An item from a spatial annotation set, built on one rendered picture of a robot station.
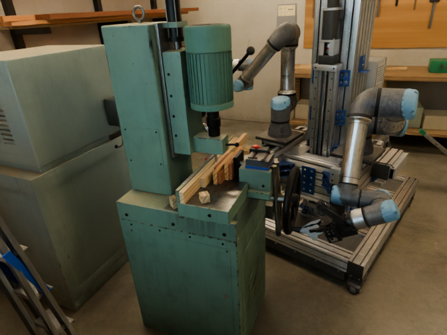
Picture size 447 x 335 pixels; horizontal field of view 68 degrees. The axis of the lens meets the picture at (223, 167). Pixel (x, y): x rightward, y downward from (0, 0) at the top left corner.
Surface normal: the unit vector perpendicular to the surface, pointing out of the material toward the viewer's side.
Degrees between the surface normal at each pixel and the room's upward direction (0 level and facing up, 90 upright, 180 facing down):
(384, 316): 0
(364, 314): 0
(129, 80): 90
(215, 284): 90
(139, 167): 90
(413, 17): 90
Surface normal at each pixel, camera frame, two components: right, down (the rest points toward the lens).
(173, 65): -0.37, 0.42
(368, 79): -0.64, 0.36
